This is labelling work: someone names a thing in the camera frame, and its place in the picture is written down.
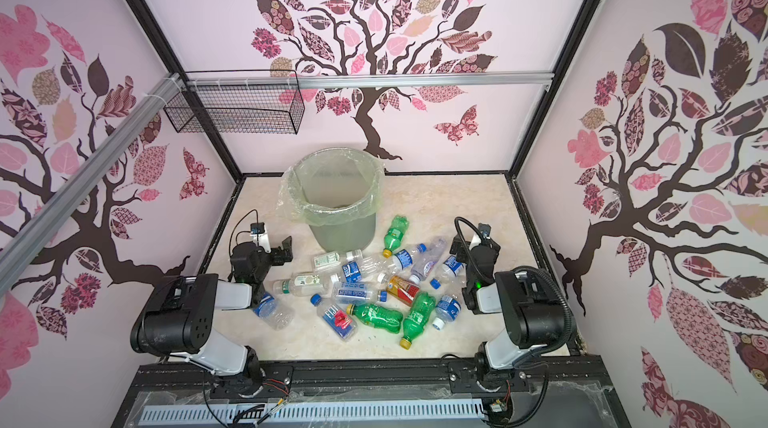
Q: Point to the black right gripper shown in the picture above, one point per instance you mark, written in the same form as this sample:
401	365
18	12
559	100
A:
458	245

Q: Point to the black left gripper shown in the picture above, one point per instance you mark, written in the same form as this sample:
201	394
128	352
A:
279	253

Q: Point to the small clear bottle blue cap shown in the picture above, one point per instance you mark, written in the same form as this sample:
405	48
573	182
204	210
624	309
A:
450	274

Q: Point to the clear bottle green leaf label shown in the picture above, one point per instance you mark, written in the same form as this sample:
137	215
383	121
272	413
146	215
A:
305	284

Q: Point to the tall clear purple-tint bottle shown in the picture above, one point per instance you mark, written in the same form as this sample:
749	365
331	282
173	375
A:
428	258

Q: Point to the small bottle blue label front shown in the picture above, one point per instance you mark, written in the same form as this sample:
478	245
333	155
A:
447	311

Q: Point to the clear bottle blue white label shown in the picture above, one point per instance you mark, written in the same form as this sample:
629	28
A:
276	314

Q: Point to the clear bottle blue label cap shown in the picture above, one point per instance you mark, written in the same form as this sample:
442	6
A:
404	259

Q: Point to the clear bottle pink blue label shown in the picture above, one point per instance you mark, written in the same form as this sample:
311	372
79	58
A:
334	317

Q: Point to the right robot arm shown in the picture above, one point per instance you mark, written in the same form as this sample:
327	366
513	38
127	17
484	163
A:
537	318

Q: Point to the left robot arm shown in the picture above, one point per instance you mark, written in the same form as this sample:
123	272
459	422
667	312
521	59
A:
178	318

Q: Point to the green plastic bin liner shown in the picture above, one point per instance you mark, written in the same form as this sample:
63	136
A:
332	186

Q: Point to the grey mesh waste bin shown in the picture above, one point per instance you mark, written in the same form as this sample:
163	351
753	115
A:
355	235

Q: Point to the clear bottle green white label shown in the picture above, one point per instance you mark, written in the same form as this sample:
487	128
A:
330	261

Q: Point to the Pocari Sweat clear bottle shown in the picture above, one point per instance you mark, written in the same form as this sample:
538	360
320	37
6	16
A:
356	271

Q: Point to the clear bottle blue text label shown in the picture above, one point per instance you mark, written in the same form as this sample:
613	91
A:
357	293

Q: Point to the green bottle yellow cap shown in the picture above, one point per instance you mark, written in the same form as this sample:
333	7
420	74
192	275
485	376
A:
419	315

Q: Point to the yellow red label bottle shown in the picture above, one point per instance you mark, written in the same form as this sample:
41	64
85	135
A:
403	290

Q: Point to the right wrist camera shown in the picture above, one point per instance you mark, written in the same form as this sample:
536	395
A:
480	235

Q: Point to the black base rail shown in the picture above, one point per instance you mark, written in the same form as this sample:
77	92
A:
560	391

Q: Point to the white slotted cable duct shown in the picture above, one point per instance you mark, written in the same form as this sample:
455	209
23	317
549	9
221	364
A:
310	412

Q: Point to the black wire wall basket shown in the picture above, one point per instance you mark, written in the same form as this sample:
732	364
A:
260	101

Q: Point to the aluminium rail back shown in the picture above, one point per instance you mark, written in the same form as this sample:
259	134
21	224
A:
372	80

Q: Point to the aluminium rail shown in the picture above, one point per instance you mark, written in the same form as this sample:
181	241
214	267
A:
372	80
19	253

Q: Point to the aluminium rail left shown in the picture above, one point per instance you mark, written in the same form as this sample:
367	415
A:
19	253

